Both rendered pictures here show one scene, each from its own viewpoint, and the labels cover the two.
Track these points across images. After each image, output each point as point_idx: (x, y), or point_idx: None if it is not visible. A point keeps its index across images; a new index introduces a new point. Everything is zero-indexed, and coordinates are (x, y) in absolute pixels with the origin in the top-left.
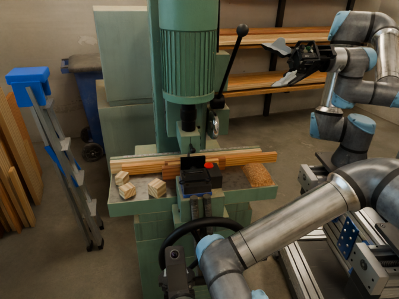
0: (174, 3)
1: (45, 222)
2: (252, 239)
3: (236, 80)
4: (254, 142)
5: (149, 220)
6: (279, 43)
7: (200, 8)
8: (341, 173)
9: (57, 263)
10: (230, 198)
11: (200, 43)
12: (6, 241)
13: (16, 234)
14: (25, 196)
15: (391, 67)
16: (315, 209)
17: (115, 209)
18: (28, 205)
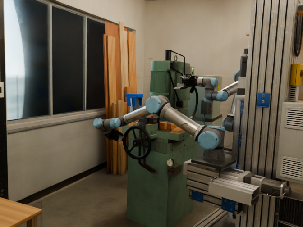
0: (151, 63)
1: (127, 176)
2: (127, 113)
3: None
4: (294, 188)
5: (133, 137)
6: (183, 75)
7: (157, 64)
8: None
9: (119, 187)
10: (160, 134)
11: (157, 74)
12: (108, 175)
13: (114, 175)
14: (123, 157)
15: (227, 86)
16: (142, 107)
17: (124, 128)
18: (123, 163)
